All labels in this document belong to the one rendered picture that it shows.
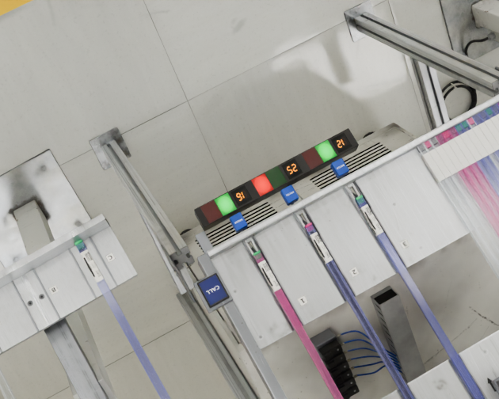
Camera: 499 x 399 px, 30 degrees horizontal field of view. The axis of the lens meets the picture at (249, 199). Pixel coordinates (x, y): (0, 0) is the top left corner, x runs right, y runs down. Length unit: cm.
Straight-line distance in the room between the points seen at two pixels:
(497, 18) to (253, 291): 119
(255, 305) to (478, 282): 66
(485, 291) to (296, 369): 48
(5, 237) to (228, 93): 67
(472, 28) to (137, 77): 95
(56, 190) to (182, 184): 33
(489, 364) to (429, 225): 28
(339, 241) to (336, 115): 86
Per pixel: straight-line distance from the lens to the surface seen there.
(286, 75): 243
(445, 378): 171
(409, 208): 175
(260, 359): 166
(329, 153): 177
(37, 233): 218
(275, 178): 174
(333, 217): 172
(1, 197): 233
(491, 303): 221
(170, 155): 239
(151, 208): 196
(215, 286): 164
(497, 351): 174
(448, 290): 212
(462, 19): 263
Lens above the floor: 215
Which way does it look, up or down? 59 degrees down
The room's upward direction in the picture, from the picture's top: 138 degrees clockwise
